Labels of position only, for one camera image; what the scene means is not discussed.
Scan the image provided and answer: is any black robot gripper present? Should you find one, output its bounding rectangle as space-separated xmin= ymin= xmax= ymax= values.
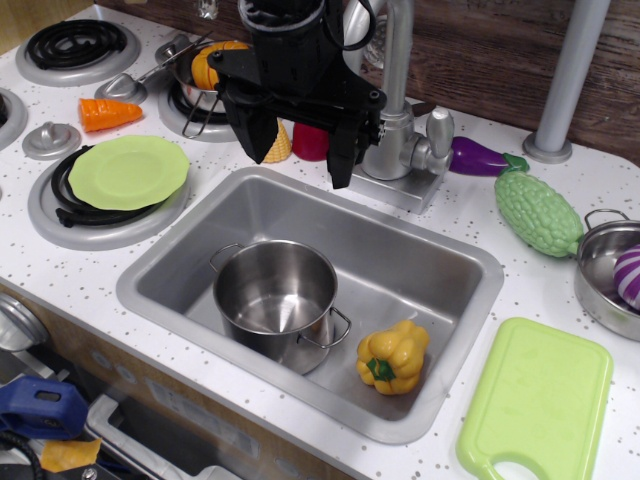
xmin=208 ymin=1 xmax=386 ymax=189

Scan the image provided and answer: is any silver toy faucet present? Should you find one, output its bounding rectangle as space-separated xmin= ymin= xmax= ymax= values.
xmin=343 ymin=1 xmax=455 ymax=214

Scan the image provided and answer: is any red toy pepper piece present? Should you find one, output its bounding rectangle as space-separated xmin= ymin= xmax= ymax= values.
xmin=292 ymin=123 xmax=329 ymax=161

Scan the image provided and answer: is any yellow toy corn piece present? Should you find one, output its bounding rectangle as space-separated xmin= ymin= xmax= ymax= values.
xmin=263 ymin=120 xmax=292 ymax=164

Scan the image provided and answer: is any small steel pan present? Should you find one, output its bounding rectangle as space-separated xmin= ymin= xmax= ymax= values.
xmin=171 ymin=42 xmax=236 ymax=143

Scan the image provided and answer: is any back right stove burner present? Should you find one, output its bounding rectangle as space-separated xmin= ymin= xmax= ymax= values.
xmin=158 ymin=80 xmax=236 ymax=143

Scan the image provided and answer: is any clear crystal knob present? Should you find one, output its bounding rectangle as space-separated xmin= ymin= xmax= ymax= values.
xmin=363 ymin=15 xmax=387 ymax=70

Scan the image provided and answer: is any orange toy pumpkin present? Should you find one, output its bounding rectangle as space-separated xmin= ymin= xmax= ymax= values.
xmin=191 ymin=40 xmax=249 ymax=91

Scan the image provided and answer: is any purple toy eggplant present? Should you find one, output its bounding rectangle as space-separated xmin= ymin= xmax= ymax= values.
xmin=449 ymin=136 xmax=530 ymax=177

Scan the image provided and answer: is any steel pot in sink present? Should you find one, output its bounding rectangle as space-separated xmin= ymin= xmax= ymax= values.
xmin=209 ymin=240 xmax=352 ymax=375

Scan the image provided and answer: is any silver ladle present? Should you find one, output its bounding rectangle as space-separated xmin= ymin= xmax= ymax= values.
xmin=94 ymin=33 xmax=209 ymax=105

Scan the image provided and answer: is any light green plate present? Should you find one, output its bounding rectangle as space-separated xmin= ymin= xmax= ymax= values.
xmin=68 ymin=135 xmax=190 ymax=211

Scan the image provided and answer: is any silver sink basin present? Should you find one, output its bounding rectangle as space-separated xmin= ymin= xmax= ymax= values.
xmin=117 ymin=167 xmax=503 ymax=444

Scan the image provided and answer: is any orange toy carrot piece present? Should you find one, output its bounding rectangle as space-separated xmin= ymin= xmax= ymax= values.
xmin=78 ymin=99 xmax=143 ymax=132

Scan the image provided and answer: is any yellow toy bell pepper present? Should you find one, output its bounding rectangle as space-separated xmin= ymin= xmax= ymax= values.
xmin=356 ymin=320 xmax=430 ymax=396

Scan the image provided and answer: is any grey vertical pole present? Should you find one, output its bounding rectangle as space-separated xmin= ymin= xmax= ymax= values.
xmin=523 ymin=0 xmax=611 ymax=164

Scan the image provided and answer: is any green toy bitter gourd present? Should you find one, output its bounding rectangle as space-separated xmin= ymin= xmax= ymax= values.
xmin=494 ymin=171 xmax=584 ymax=258

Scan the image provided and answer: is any silver stove knob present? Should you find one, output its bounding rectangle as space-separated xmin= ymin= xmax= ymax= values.
xmin=22 ymin=121 xmax=82 ymax=161

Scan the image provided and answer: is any back left stove burner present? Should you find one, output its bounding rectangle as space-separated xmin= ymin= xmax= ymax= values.
xmin=15 ymin=19 xmax=141 ymax=88

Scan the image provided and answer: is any front stove burner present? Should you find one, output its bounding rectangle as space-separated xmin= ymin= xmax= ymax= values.
xmin=28 ymin=145 xmax=190 ymax=251

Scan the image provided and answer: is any left edge stove burner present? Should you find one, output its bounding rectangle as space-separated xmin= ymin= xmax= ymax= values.
xmin=1 ymin=88 xmax=28 ymax=150

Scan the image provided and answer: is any steel pot at right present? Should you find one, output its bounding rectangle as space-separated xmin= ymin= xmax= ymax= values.
xmin=574 ymin=208 xmax=639 ymax=341

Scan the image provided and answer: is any silver round oven knob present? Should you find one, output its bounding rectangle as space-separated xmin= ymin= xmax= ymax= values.
xmin=1 ymin=293 xmax=49 ymax=353

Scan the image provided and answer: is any light green cutting board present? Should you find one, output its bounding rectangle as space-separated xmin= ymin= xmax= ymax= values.
xmin=456 ymin=317 xmax=614 ymax=479

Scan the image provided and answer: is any purple striped toy onion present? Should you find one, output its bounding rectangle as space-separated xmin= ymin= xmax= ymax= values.
xmin=613 ymin=245 xmax=640 ymax=310

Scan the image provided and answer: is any blue clamp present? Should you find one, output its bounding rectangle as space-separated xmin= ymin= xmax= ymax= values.
xmin=1 ymin=376 xmax=89 ymax=440

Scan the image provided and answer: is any yellow tape piece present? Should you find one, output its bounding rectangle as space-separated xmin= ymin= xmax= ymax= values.
xmin=40 ymin=439 xmax=102 ymax=473

